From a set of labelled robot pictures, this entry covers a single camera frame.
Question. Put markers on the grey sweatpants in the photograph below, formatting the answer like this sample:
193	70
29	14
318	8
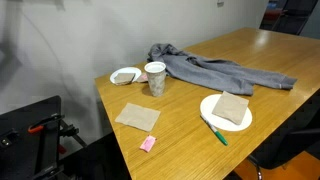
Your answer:
217	74

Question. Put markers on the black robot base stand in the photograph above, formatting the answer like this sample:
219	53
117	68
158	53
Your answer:
25	156

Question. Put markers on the pink sugar packet near edge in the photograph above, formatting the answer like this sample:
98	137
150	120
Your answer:
148	143

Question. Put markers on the pink sugar packet by plate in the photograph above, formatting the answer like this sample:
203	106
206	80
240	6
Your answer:
142	78

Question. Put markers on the brown napkin on small plate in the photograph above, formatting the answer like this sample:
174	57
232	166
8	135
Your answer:
124	78

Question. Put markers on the small white paper plate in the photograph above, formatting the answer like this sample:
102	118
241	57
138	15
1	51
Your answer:
134	70

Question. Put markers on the green capped marker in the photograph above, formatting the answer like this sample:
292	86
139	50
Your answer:
215	131

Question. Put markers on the brown napkin on table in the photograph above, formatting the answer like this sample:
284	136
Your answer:
138	117

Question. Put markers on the orange handled clamp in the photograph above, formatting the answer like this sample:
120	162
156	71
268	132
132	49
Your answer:
39	126

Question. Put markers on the large white paper plate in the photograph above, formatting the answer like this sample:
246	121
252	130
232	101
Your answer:
206	107

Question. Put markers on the black office chair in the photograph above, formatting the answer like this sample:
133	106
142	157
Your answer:
300	131

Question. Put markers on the brown napkin on large plate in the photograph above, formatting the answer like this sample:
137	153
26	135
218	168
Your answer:
231	107

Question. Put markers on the speckled paper cup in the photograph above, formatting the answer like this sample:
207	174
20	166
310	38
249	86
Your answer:
156	77

